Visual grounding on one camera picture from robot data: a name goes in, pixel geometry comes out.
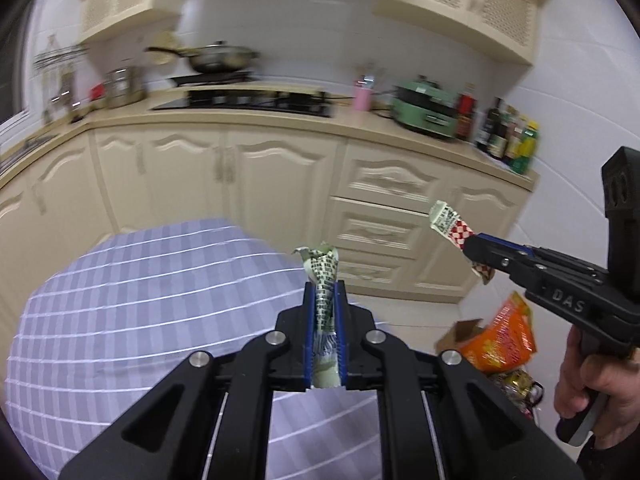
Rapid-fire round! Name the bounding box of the pink utensil holder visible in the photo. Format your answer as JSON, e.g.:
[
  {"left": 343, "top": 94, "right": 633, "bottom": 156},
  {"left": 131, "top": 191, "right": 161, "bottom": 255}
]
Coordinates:
[{"left": 353, "top": 62, "right": 378, "bottom": 111}]

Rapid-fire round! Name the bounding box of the yellow green plastic bottle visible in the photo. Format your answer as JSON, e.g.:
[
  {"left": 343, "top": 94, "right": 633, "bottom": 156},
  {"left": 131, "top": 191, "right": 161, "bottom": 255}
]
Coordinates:
[{"left": 512, "top": 120, "right": 541, "bottom": 176}]

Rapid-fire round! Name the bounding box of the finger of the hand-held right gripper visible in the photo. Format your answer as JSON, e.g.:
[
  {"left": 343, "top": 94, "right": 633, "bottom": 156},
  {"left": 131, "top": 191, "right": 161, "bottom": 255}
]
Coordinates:
[
  {"left": 476, "top": 231, "right": 547, "bottom": 258},
  {"left": 464, "top": 234, "right": 547, "bottom": 292}
]

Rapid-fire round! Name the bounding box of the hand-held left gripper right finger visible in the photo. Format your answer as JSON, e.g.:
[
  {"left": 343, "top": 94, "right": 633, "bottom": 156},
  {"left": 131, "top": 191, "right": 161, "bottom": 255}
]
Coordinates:
[{"left": 335, "top": 281, "right": 583, "bottom": 480}]

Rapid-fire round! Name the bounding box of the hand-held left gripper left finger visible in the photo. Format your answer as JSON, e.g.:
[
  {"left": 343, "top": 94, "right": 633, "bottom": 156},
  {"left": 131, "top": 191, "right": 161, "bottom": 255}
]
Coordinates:
[{"left": 57, "top": 280, "right": 321, "bottom": 480}]

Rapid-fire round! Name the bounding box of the brown cardboard box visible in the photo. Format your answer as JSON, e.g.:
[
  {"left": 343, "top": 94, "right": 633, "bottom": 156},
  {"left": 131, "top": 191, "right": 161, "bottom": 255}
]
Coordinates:
[{"left": 434, "top": 318, "right": 486, "bottom": 356}]

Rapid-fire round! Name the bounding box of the large orange snack bag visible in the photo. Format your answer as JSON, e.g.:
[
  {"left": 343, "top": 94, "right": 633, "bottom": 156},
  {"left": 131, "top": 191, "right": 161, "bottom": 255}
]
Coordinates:
[{"left": 460, "top": 291, "right": 537, "bottom": 373}]

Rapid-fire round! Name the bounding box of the red label sauce bottle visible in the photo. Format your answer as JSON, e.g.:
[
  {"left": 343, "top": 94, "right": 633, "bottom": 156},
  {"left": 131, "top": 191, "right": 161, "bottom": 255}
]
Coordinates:
[{"left": 455, "top": 82, "right": 478, "bottom": 142}]

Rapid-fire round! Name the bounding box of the cream kitchen base cabinet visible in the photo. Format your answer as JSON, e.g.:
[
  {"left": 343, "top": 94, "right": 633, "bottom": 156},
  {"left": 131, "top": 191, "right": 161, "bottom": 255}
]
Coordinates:
[{"left": 0, "top": 97, "right": 541, "bottom": 306}]

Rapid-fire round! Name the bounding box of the steel frying pan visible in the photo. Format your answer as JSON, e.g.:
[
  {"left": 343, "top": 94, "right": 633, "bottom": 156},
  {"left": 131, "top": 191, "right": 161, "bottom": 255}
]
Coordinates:
[{"left": 146, "top": 42, "right": 261, "bottom": 75}]

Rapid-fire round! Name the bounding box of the metal wall rack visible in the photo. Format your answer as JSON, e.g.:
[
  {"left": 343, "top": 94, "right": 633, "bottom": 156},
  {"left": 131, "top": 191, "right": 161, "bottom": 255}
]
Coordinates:
[{"left": 32, "top": 35, "right": 88, "bottom": 122}]

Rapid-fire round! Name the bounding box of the table with purple checked cloth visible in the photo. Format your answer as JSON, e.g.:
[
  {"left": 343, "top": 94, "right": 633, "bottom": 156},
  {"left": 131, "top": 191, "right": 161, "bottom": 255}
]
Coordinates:
[{"left": 2, "top": 217, "right": 386, "bottom": 480}]

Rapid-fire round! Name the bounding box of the dark glass bottle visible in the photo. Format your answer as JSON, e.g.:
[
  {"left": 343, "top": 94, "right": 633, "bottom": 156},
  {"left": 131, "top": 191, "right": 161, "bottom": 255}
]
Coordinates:
[{"left": 475, "top": 97, "right": 507, "bottom": 157}]

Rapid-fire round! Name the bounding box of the black gas stove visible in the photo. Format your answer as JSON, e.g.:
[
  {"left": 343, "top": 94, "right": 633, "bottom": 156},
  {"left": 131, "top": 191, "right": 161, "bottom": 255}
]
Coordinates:
[{"left": 150, "top": 74, "right": 335, "bottom": 118}]

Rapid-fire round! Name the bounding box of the red checked wrapper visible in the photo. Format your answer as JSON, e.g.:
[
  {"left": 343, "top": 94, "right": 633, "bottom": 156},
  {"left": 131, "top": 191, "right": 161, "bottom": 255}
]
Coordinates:
[{"left": 429, "top": 200, "right": 496, "bottom": 286}]

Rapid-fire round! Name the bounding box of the steel canister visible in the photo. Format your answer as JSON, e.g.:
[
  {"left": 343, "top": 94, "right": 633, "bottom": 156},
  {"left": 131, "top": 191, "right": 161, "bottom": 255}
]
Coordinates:
[{"left": 105, "top": 66, "right": 146, "bottom": 108}]

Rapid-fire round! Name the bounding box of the gold foil packet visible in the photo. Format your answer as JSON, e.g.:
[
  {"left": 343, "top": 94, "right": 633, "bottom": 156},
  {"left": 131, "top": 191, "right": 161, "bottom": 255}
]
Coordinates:
[{"left": 487, "top": 367, "right": 545, "bottom": 417}]

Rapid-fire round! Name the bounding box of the green electric cooking pot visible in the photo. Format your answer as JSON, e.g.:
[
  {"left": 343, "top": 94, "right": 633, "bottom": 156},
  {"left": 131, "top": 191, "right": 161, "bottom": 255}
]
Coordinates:
[{"left": 390, "top": 76, "right": 461, "bottom": 140}]

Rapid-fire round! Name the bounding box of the green patterned wrapper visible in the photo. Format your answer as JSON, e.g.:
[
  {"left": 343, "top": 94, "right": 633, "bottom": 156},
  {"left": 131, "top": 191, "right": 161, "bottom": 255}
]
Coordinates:
[{"left": 292, "top": 242, "right": 346, "bottom": 391}]

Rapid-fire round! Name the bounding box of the brown glass bottle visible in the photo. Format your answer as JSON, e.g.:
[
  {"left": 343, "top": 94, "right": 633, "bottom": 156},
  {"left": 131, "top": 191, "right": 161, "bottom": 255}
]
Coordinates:
[{"left": 500, "top": 105, "right": 522, "bottom": 163}]

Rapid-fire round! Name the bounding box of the person's right hand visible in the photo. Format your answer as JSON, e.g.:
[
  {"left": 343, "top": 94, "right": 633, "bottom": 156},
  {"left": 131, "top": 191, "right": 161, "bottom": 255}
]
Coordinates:
[{"left": 552, "top": 332, "right": 640, "bottom": 451}]

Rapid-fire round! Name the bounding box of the cream cabinet drawer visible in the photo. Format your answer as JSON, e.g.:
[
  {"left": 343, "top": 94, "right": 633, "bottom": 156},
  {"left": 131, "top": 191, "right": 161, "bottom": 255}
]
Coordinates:
[
  {"left": 336, "top": 142, "right": 453, "bottom": 206},
  {"left": 340, "top": 255, "right": 416, "bottom": 293},
  {"left": 327, "top": 197, "right": 436, "bottom": 258}
]

